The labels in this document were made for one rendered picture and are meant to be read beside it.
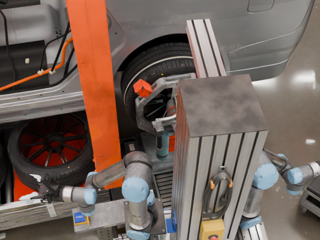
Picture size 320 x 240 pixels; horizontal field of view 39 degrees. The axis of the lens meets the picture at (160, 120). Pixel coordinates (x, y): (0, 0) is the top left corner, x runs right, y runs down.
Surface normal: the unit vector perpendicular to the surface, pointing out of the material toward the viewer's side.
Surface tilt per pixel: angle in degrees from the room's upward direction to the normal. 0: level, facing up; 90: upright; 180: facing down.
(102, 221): 0
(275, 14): 90
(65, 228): 0
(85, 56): 90
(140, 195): 82
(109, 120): 90
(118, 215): 0
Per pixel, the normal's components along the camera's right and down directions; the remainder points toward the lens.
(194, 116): 0.01, -0.64
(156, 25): 0.23, 0.75
